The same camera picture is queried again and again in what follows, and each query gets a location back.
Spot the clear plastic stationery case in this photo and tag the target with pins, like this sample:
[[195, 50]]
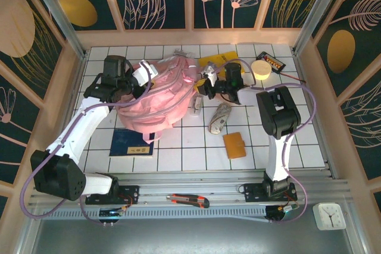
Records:
[[196, 108]]

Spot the yellow book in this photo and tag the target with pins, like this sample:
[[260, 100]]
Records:
[[226, 57]]

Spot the patterned pencil case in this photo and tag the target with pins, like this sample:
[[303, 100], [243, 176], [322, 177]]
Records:
[[218, 120]]

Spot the pink backpack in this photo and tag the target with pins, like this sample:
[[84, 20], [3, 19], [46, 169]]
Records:
[[160, 102]]

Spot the orange wallet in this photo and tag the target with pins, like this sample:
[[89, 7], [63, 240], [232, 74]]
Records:
[[235, 147]]

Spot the dark blue book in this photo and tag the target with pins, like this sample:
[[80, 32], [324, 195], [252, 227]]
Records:
[[128, 144]]

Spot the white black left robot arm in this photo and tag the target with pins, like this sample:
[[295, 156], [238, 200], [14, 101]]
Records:
[[89, 123]]

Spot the small clear plastic item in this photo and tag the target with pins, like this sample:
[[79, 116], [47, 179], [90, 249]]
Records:
[[183, 52]]

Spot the orange black utility knife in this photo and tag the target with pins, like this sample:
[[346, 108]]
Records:
[[187, 200]]

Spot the white square clock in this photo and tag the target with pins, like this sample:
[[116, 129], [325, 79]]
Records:
[[329, 216]]

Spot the aluminium corner post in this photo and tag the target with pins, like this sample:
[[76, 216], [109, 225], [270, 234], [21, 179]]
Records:
[[58, 13], [318, 13]]

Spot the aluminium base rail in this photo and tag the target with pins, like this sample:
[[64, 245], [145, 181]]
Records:
[[178, 185]]

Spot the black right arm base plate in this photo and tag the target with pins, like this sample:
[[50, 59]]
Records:
[[253, 191]]

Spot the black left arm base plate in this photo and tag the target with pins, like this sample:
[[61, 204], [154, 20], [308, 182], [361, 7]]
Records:
[[131, 191]]

